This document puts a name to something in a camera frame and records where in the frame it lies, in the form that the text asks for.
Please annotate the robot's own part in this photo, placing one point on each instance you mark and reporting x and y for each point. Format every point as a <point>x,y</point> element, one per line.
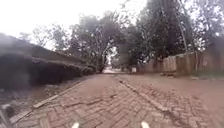
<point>145,125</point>
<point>75,126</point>

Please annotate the row of trees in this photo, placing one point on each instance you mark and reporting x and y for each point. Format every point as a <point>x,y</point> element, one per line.
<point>96,36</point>

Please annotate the dirt strip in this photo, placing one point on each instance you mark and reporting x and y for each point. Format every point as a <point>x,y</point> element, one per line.
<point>30,95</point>

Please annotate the wooden fence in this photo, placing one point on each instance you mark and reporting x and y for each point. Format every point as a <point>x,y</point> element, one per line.
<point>181,63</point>

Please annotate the pale stone kerb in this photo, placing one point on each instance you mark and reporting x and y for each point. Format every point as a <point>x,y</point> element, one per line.
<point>46,101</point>

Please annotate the dark hedge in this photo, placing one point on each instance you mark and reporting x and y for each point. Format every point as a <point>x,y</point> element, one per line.
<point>40,71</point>

